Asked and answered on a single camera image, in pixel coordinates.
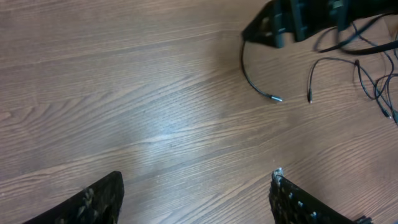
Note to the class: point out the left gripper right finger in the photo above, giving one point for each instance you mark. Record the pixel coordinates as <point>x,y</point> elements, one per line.
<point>292,205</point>

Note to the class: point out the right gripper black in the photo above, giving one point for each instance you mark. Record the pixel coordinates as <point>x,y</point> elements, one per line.
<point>307,17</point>

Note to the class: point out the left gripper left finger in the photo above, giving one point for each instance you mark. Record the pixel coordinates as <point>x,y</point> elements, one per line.
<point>99,203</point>

